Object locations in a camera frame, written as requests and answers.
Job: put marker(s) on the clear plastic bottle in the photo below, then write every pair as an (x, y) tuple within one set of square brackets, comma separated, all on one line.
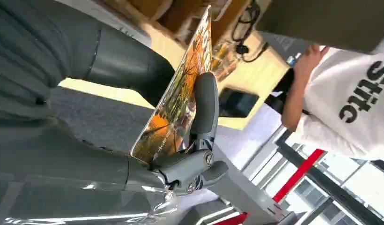
[(292, 59)]

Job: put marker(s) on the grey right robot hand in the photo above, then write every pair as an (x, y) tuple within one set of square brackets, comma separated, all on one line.
[(71, 186)]

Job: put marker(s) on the black chair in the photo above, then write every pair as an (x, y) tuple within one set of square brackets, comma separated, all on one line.
[(280, 93)]

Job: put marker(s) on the person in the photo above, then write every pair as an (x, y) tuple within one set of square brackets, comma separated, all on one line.
[(341, 102)]

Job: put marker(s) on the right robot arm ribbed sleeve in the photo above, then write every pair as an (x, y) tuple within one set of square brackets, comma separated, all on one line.
[(21, 56)]

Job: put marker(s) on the dark tablet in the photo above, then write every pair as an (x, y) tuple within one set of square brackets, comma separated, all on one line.
[(238, 103)]

